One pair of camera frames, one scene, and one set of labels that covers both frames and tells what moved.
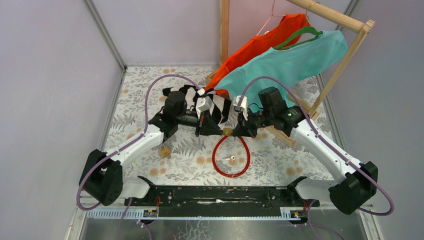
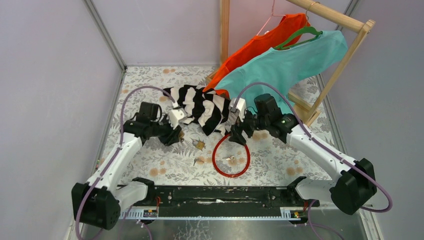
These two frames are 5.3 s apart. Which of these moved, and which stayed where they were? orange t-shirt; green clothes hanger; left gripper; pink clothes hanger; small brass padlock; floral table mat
Moved: small brass padlock; left gripper
Stayed: pink clothes hanger; floral table mat; green clothes hanger; orange t-shirt
